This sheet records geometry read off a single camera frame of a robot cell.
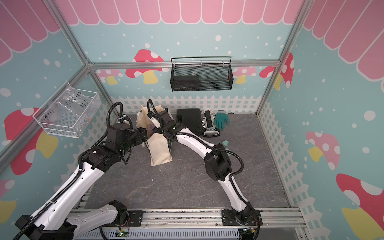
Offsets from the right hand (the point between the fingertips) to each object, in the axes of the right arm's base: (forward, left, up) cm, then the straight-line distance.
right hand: (157, 125), depth 89 cm
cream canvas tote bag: (-11, -1, -1) cm, 12 cm away
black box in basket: (+20, -17, +16) cm, 31 cm away
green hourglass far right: (-1, -43, -19) cm, 47 cm away
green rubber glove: (+20, -41, -17) cm, 49 cm away
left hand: (-14, +4, +10) cm, 18 cm away
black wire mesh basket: (+30, -27, +16) cm, 44 cm away
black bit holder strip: (+10, -33, -18) cm, 39 cm away
